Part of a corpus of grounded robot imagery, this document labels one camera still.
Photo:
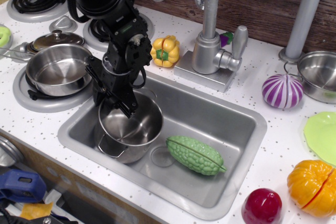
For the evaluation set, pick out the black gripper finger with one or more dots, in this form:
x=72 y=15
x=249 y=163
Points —
x=123 y=108
x=98 y=96

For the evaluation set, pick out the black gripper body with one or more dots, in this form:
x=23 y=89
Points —
x=116 y=86

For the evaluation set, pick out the stainless steel pot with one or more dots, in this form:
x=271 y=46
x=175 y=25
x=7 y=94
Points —
x=128 y=139

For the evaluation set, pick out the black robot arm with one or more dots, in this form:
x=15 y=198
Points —
x=127 y=54

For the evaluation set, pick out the steel pot lid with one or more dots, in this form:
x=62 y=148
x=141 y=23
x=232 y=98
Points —
x=55 y=38

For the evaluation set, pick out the silver sink basin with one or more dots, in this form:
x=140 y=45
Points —
x=235 y=132

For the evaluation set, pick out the back right stove burner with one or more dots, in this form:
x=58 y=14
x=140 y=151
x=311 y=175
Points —
x=98 y=39

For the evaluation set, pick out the stove burner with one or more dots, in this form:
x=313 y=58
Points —
x=33 y=11
x=42 y=105
x=98 y=39

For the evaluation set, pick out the steel bowl on burner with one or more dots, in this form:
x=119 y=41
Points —
x=59 y=70

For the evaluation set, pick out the yellow bell pepper toy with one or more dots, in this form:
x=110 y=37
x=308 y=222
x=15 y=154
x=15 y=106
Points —
x=165 y=51

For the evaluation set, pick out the front stove burner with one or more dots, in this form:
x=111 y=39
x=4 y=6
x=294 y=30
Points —
x=42 y=105

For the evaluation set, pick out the silver stove knob lower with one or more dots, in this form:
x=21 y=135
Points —
x=65 y=24

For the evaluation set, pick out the green bitter melon toy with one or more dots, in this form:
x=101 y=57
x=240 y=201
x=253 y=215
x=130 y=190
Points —
x=196 y=155

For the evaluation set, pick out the steel ladle spoon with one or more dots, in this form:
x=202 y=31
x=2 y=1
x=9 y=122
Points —
x=19 y=54

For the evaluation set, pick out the silver toy faucet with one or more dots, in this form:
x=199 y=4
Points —
x=209 y=64

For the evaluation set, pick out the silver round oven knob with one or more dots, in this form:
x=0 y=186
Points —
x=10 y=154

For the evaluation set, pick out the back left stove burner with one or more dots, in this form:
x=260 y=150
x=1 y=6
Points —
x=33 y=11

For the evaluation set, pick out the green toy at left edge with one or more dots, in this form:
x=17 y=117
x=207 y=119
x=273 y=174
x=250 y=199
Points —
x=6 y=37

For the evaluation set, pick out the purple eggplant toy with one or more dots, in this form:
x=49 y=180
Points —
x=226 y=38

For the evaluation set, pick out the blue clamp tool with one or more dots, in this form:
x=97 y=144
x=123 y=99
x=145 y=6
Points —
x=21 y=186

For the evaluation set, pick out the yellow tape piece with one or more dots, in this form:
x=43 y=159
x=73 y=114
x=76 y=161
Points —
x=32 y=211

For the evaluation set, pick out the purple striped onion toy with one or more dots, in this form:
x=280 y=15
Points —
x=282 y=91

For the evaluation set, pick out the red apple toy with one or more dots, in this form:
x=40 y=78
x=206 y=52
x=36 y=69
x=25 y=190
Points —
x=263 y=205

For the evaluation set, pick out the light green plate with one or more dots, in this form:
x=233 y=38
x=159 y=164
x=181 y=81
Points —
x=319 y=132

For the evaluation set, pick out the steel bowl at right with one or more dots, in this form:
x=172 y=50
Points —
x=316 y=71

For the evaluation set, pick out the orange pumpkin toy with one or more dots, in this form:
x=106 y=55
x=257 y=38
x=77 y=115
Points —
x=311 y=186

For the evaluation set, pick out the grey vertical pole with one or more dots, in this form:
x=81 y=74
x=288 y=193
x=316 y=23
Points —
x=304 y=18

